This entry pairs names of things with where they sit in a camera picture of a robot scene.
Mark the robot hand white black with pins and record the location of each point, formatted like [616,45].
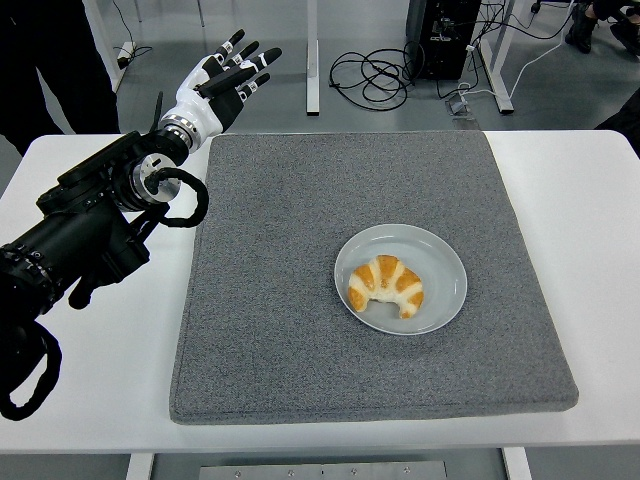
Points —
[205,107]

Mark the croissant bread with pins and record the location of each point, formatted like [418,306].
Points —
[385,280]

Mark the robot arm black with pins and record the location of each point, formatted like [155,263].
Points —
[75,235]

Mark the pale grey round plate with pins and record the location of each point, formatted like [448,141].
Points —
[445,280]

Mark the grey metal plate with screws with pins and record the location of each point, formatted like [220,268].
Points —
[320,471]

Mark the white power strip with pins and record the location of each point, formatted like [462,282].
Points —
[126,54]

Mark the white desk leg straight foot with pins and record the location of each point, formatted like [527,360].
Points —
[312,75]

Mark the white desk leg slanted foot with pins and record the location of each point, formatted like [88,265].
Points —
[107,45]
[500,85]

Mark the person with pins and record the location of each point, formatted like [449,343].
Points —
[50,60]
[625,117]

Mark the grey fabric mat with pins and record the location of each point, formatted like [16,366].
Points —
[280,325]

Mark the black computer tower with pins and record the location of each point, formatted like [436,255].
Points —
[432,55]

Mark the grey floor socket box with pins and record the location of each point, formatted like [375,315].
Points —
[460,107]

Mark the white table leg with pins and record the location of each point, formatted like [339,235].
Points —
[517,465]
[139,467]

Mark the person's foot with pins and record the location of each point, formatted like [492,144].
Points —
[627,37]
[581,30]

